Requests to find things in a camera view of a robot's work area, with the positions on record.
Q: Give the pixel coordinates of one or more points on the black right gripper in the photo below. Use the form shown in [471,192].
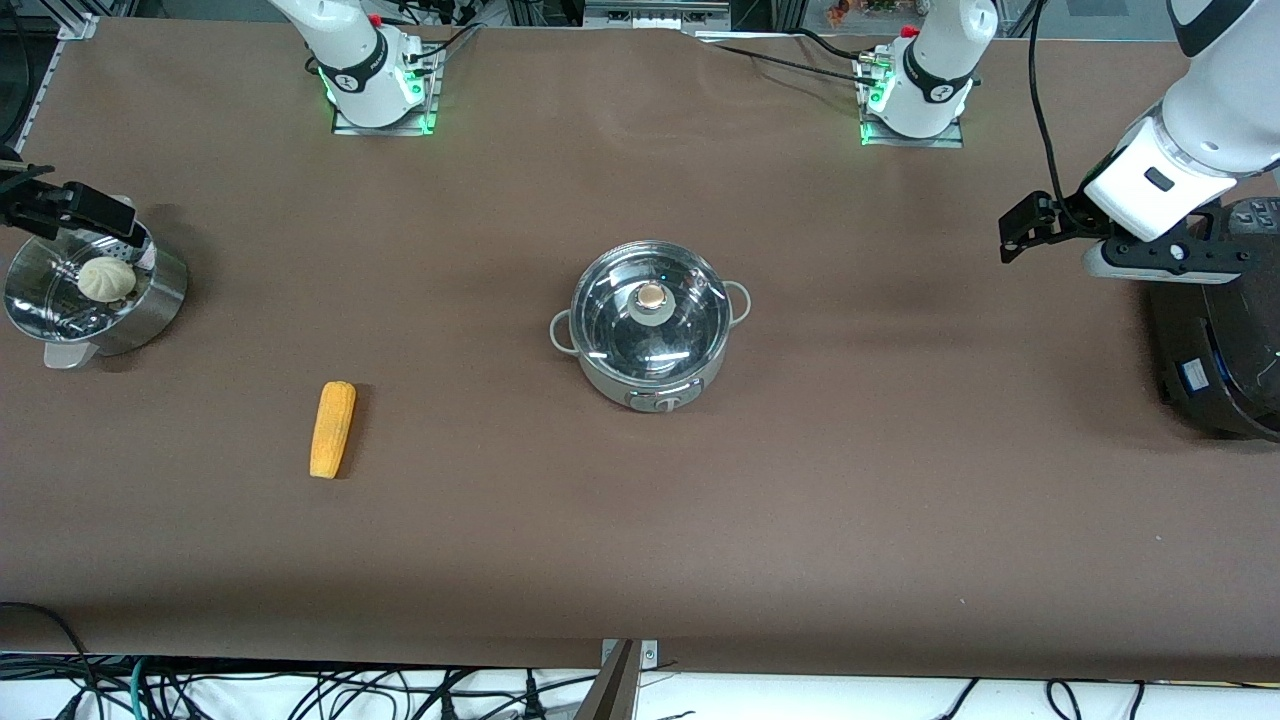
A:
[28,204]

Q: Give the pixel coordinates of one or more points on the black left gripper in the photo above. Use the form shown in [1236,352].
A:
[1070,213]

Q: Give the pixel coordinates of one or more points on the yellow corn cob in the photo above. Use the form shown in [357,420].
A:
[333,430]

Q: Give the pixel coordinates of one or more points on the glass pot lid with knob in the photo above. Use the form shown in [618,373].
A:
[652,298]

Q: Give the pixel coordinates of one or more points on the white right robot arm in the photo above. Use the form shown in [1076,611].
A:
[360,62]

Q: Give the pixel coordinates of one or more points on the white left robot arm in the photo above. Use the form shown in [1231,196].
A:
[1220,110]

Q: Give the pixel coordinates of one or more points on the steel steamer pot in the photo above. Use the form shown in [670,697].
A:
[150,300]

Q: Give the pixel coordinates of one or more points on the steel electric cooking pot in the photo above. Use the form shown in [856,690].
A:
[655,400]

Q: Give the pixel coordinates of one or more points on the white steamed bun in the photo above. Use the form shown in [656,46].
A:
[106,279]

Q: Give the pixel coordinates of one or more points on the black round appliance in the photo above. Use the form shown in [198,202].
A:
[1225,360]

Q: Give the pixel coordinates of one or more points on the grey box behind table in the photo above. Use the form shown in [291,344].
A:
[655,12]

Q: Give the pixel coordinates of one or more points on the brown table cover sheet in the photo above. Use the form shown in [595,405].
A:
[640,540]

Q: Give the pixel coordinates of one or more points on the aluminium frame profile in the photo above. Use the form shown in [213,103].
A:
[55,70]

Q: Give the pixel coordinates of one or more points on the metal bracket with dark post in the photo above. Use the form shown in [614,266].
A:
[620,685]

